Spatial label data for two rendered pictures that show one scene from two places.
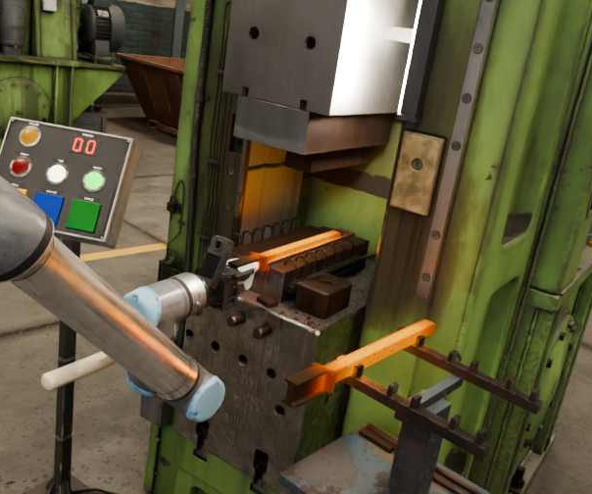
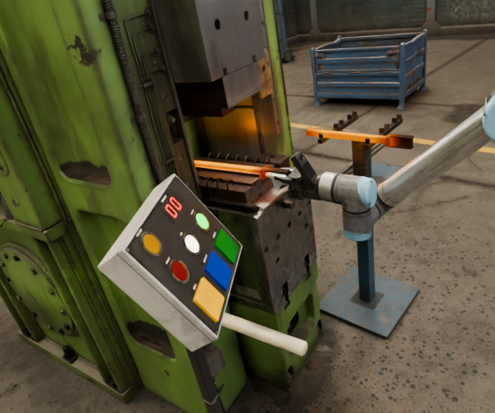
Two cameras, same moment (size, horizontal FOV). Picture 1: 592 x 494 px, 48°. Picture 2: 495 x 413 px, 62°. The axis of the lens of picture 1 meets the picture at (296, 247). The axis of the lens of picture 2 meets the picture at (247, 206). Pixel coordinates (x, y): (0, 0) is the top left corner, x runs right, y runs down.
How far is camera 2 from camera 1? 199 cm
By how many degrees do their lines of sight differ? 75
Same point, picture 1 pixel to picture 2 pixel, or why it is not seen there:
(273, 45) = (230, 27)
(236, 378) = (290, 238)
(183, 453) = (281, 318)
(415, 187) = (267, 80)
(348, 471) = not seen: hidden behind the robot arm
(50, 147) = (166, 233)
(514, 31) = not seen: outside the picture
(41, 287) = not seen: outside the picture
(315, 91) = (256, 46)
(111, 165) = (192, 201)
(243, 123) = (231, 95)
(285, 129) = (251, 80)
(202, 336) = (272, 241)
